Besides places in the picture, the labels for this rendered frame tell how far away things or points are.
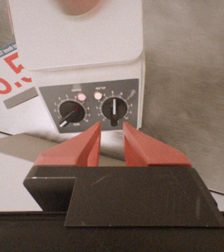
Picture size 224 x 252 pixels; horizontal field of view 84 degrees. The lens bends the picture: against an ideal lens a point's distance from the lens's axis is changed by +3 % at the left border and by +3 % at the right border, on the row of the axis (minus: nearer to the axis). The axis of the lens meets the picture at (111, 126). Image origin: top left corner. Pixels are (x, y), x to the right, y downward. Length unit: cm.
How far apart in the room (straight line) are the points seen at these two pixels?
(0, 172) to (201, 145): 29
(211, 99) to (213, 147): 8
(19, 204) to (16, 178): 4
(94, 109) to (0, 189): 16
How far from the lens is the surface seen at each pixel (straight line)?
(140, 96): 16
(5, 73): 26
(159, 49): 24
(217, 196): 31
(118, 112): 16
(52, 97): 17
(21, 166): 19
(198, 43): 26
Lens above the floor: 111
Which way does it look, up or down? 81 degrees down
